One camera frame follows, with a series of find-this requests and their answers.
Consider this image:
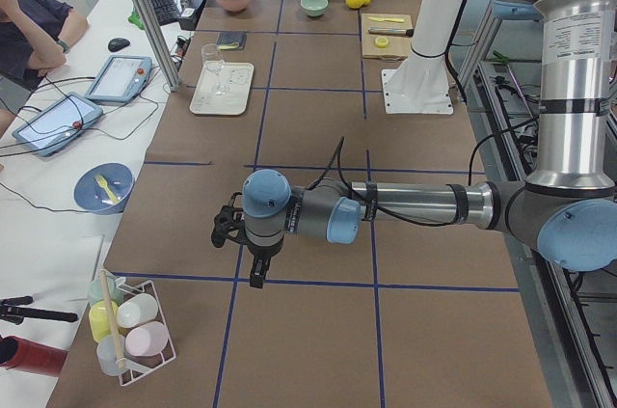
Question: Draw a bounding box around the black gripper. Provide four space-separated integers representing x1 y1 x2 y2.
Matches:
211 192 283 288

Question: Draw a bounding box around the mint green bowl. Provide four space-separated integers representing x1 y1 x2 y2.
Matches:
300 0 329 17

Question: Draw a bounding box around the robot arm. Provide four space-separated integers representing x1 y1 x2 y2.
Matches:
211 0 616 287

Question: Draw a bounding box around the dark blue bowl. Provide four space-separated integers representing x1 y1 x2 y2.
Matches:
73 163 134 215

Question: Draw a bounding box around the white cup in rack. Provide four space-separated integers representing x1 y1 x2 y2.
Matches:
117 293 158 329

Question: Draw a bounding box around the pink cup in rack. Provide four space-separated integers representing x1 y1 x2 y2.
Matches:
125 321 170 357

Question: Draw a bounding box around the cream bear tray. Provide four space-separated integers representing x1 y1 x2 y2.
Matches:
189 63 255 116

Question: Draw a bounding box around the yellow cup in rack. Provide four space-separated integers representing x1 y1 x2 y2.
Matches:
88 300 111 342

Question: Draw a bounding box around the yellow plastic fork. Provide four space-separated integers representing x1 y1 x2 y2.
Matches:
95 175 120 204

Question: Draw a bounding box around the clear wine glass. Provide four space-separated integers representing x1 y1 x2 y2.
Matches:
201 43 227 95

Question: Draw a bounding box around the grey folded cloth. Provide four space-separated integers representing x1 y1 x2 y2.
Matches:
216 31 247 50

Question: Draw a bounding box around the blue teach pendant tablet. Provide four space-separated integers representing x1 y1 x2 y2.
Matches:
85 55 152 104

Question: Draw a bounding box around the lemon half slice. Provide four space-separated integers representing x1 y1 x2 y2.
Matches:
374 37 389 48

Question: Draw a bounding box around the wooden cutting board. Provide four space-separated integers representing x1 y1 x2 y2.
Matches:
361 14 414 59

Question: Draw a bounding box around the black computer mouse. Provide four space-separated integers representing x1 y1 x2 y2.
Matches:
107 38 131 53

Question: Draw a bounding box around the red bottle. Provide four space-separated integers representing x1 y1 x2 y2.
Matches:
1 336 67 377

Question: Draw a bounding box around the black keyboard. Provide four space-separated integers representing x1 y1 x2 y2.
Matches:
149 0 178 26

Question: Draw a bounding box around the yellow plastic knife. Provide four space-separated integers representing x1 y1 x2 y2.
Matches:
368 16 406 23

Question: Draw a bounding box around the seated person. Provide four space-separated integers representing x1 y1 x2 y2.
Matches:
0 0 91 124

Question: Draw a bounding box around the white wire cup rack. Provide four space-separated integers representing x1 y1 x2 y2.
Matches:
87 270 176 387

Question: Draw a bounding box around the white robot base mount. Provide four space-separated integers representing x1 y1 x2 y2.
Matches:
382 0 466 115

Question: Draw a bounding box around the black camera tripod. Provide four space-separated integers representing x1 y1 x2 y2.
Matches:
1 296 79 325

